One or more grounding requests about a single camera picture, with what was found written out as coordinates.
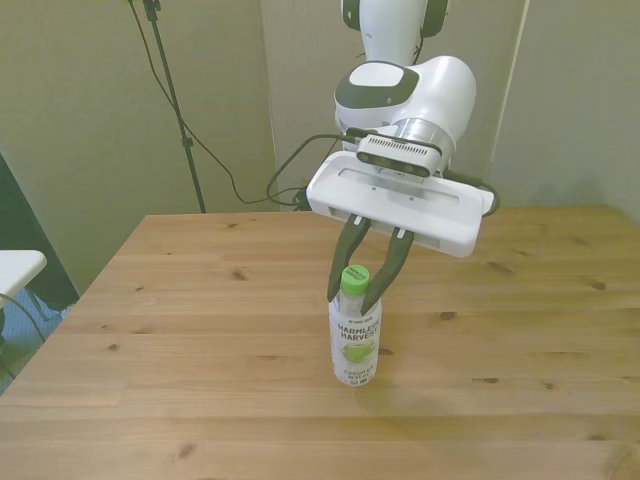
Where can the dark panel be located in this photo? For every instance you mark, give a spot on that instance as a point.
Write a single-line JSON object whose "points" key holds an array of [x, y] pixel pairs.
{"points": [[30, 235]]}

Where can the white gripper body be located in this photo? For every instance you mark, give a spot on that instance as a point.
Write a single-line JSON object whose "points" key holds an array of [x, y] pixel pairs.
{"points": [[440, 220]]}

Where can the clear coconut water bottle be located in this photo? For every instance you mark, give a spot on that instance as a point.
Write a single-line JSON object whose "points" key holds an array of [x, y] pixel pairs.
{"points": [[355, 345]]}

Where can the white side table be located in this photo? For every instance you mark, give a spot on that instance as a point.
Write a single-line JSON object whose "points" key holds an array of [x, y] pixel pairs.
{"points": [[17, 270]]}

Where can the black tripod stand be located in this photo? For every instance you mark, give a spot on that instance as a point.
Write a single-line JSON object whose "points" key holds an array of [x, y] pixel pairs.
{"points": [[175, 110]]}

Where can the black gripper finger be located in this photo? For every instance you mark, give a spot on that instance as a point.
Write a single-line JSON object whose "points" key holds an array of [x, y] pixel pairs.
{"points": [[392, 265], [345, 250]]}

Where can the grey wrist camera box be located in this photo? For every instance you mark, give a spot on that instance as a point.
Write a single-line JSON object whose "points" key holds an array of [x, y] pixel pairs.
{"points": [[395, 150]]}

